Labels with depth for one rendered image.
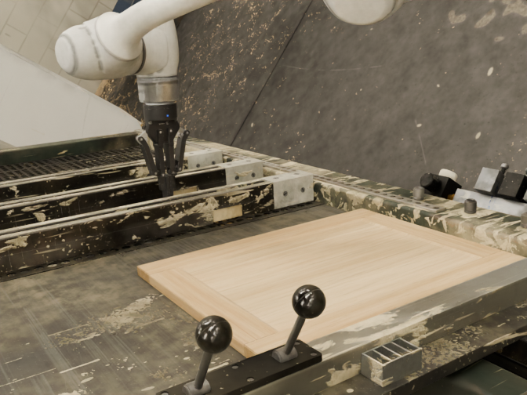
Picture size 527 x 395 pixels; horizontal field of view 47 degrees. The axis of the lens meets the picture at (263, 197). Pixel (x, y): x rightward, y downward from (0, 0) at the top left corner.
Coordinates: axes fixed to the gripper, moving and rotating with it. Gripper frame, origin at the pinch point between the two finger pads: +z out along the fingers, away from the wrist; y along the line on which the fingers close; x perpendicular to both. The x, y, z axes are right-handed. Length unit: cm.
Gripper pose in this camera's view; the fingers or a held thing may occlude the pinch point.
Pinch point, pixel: (167, 189)
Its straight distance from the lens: 144.5
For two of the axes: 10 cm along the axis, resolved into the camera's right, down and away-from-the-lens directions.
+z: 0.5, 9.6, 2.6
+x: 5.5, 1.9, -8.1
